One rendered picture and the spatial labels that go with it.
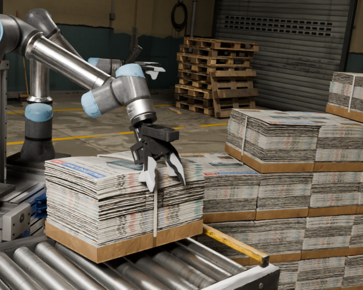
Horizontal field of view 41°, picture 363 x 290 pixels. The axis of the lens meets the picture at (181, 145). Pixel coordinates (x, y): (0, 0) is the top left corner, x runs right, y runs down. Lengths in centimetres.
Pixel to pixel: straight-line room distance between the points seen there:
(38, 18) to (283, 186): 131
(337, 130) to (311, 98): 734
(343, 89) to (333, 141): 40
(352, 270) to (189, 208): 151
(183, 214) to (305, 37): 857
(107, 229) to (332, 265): 163
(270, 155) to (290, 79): 782
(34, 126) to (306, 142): 123
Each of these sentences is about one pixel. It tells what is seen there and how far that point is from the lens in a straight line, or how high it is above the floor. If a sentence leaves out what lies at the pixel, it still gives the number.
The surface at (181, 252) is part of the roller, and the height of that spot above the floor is 79.
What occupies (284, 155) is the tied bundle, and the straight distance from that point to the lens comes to 227.
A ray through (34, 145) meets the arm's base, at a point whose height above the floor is 89.
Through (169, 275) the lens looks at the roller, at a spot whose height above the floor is 80.
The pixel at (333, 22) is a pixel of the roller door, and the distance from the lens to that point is 958.
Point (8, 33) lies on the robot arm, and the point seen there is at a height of 138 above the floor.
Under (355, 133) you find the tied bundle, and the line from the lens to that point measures 248.
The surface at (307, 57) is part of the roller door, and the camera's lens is 982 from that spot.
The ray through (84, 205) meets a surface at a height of 97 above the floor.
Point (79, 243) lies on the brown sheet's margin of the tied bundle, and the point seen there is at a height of 86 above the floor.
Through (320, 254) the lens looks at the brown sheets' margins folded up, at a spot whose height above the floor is 40.
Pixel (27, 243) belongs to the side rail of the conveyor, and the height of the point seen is 80.
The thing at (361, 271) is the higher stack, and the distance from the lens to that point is 284.
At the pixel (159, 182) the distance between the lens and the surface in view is 135.
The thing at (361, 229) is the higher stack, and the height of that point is 52.
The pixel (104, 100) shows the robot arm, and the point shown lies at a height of 122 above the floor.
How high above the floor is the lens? 144
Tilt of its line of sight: 13 degrees down
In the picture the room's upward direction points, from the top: 6 degrees clockwise
